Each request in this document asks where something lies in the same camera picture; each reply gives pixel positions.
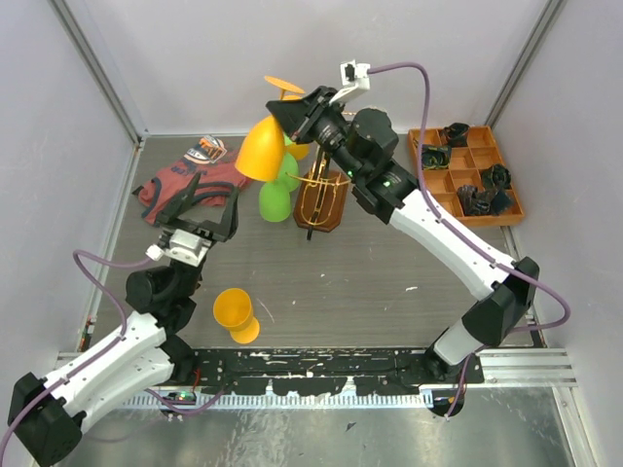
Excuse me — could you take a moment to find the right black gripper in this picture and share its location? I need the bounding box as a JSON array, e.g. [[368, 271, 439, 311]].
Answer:
[[267, 86, 364, 182]]

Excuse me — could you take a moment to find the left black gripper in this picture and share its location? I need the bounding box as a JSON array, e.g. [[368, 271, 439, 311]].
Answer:
[[156, 172, 239, 298]]

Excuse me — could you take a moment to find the orange goblet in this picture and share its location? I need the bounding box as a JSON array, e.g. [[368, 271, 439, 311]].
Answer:
[[212, 288, 261, 344], [235, 75, 307, 184], [282, 94, 310, 161]]

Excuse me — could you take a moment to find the green goblet front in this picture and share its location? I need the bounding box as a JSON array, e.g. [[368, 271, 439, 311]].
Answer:
[[277, 136, 300, 193]]

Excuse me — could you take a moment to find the green goblet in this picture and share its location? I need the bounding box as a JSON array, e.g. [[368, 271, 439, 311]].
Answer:
[[258, 181, 291, 223], [277, 136, 300, 193]]

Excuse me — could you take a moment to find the gold wine glass rack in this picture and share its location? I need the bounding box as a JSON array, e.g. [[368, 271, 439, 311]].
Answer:
[[287, 147, 350, 241]]

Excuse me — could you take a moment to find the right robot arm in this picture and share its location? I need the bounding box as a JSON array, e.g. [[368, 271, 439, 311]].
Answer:
[[266, 86, 539, 383]]

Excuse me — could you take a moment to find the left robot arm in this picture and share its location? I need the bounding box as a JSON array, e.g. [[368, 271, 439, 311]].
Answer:
[[1, 176, 239, 466]]

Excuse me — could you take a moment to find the red cloth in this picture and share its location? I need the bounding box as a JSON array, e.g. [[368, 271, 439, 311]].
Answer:
[[135, 134, 254, 226]]

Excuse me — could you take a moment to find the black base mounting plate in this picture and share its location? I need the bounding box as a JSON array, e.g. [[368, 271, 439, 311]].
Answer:
[[164, 347, 461, 397]]

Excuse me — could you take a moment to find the wooden compartment tray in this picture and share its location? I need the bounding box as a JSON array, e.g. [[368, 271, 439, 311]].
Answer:
[[408, 123, 525, 227]]

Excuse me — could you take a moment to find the black rolled item in tray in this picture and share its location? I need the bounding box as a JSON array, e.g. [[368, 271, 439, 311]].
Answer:
[[480, 163, 512, 190]]

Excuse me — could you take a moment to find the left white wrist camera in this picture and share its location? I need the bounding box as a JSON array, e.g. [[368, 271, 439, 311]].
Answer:
[[146, 229, 213, 268]]

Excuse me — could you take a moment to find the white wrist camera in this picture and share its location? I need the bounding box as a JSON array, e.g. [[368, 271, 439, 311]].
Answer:
[[146, 229, 213, 268], [330, 60, 371, 104]]

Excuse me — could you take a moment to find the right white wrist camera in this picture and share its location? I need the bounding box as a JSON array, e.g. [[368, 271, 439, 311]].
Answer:
[[330, 60, 371, 104]]

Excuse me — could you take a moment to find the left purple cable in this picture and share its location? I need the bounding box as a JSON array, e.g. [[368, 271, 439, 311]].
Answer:
[[0, 250, 157, 453]]

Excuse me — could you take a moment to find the purple cable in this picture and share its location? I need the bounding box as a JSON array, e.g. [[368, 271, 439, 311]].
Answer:
[[367, 61, 571, 349], [0, 250, 157, 453]]

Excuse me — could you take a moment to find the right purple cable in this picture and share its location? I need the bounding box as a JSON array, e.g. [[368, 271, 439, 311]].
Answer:
[[367, 61, 571, 349]]

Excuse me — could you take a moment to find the grey cable duct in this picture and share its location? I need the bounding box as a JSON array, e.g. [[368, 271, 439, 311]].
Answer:
[[121, 388, 433, 410]]

